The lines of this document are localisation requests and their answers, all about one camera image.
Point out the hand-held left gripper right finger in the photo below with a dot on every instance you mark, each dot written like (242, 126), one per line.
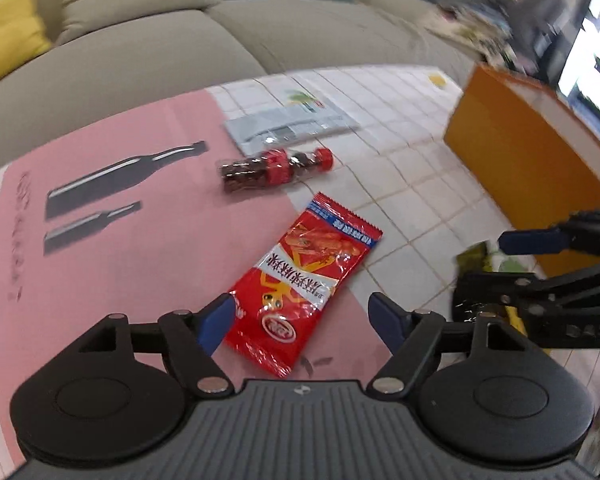
(387, 320)

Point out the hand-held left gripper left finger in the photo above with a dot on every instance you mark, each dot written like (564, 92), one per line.
(215, 322)

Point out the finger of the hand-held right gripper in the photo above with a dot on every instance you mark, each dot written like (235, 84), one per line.
(530, 241)
(490, 282)

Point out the dark snack packet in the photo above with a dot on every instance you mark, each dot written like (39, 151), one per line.
(472, 259)

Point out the orange cardboard box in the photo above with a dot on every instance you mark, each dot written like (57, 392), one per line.
(520, 160)

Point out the red snack packet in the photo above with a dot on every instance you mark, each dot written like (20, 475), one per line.
(300, 280)

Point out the small cola bottle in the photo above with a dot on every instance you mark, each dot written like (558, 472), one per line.
(260, 167)

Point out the computer monitor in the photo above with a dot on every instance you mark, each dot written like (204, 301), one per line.
(595, 60)

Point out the flat white packet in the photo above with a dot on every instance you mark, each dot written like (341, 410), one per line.
(280, 127)

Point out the pile of magazines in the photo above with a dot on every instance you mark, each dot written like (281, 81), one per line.
(460, 25)

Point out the beige fabric sofa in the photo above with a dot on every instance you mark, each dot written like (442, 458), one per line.
(305, 35)

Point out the beige pillow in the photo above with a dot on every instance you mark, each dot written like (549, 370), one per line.
(130, 0)

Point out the yellow pillow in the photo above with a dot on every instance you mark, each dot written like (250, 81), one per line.
(10, 30)

